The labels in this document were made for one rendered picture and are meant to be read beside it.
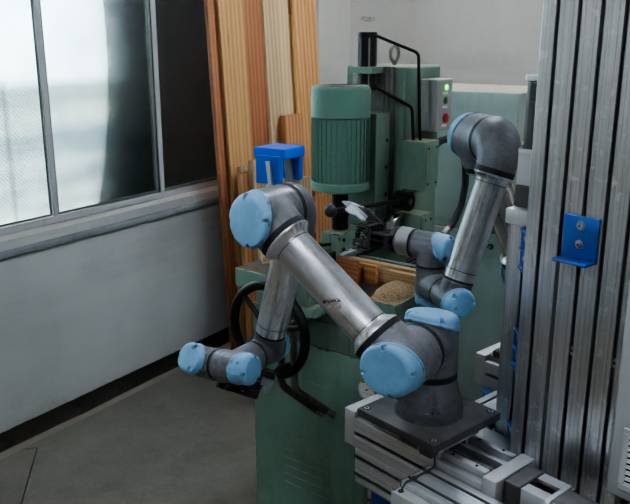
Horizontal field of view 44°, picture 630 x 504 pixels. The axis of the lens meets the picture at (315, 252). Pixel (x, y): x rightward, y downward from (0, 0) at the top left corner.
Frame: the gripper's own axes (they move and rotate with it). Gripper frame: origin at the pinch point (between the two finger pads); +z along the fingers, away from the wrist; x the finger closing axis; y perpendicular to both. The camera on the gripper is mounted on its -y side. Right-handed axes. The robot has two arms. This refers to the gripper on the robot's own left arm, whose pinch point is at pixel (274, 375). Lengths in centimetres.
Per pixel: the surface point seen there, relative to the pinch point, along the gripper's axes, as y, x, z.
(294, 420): 11.3, -12.2, 34.5
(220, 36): -139, -134, 59
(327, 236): -44.5, -8.4, 14.8
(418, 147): -78, 9, 20
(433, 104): -94, 8, 23
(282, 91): -139, -136, 113
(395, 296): -30.9, 21.5, 12.6
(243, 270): -27.9, -32.8, 11.4
